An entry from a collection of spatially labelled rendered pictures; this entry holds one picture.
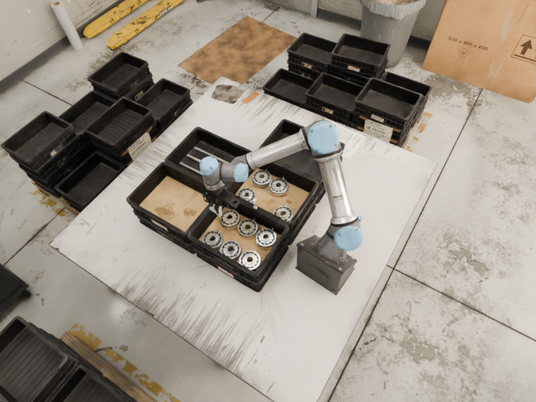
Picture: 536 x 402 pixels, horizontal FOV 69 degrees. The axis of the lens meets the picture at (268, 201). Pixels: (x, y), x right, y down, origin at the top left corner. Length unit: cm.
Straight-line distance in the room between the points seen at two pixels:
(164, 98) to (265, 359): 229
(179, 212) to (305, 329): 86
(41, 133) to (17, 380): 174
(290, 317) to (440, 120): 249
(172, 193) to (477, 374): 206
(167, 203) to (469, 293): 202
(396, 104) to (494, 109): 124
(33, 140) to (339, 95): 233
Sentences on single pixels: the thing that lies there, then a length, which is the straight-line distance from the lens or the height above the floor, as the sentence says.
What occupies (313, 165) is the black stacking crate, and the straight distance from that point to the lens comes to 221.
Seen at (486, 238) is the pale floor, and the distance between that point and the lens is 323.
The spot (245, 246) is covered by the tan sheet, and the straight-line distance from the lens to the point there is 194.
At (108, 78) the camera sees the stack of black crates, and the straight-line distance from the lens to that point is 361.
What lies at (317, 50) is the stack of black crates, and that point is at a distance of 376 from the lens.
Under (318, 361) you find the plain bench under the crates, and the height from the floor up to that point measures 70.
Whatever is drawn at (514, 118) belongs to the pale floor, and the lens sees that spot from 413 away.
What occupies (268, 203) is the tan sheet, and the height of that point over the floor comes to 83.
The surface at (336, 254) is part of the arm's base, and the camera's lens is 180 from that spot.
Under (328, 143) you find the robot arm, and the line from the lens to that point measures 152.
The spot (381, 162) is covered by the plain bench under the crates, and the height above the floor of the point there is 70.
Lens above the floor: 255
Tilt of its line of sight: 56 degrees down
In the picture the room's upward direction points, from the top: 4 degrees counter-clockwise
